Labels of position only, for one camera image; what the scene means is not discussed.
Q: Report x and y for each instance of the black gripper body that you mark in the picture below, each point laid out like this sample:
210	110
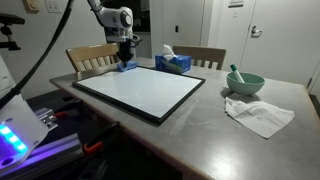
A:
124	52

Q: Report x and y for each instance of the green capped marker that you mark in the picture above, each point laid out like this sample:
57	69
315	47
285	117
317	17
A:
237	73

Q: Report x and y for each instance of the light wooden chair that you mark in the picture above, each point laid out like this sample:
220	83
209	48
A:
94	56

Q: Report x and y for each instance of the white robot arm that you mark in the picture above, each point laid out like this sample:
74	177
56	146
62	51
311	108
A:
122	20

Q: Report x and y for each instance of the silver door handle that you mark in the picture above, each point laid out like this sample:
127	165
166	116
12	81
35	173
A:
255	32

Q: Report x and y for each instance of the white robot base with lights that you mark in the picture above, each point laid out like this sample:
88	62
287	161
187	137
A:
20	132

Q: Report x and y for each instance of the blue microfiber cloth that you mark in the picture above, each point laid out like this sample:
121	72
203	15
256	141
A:
122	68

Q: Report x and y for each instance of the black camera on mount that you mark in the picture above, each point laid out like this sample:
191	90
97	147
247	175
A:
7	20

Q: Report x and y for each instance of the orange handled clamp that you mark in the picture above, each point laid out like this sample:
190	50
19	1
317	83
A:
97	143

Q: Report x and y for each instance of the black framed whiteboard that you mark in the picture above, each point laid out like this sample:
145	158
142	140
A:
150	94

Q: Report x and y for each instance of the blue tissue box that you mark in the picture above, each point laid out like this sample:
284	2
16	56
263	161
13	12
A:
168	61

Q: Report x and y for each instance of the brown wooden chair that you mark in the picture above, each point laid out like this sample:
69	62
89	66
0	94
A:
202	55

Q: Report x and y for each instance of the green bowl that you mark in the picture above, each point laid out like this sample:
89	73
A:
251	83

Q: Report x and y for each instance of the beige wall thermostat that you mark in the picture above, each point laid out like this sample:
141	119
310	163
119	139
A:
31	5

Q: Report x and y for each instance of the wall light switch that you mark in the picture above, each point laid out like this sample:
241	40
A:
53	6

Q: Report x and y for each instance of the red handled clamp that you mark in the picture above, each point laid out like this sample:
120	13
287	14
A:
62	112

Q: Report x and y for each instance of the aluminium extrusion rail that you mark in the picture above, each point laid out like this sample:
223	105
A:
42	160

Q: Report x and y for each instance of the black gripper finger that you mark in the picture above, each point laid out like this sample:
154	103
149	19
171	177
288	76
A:
124	62
130	61

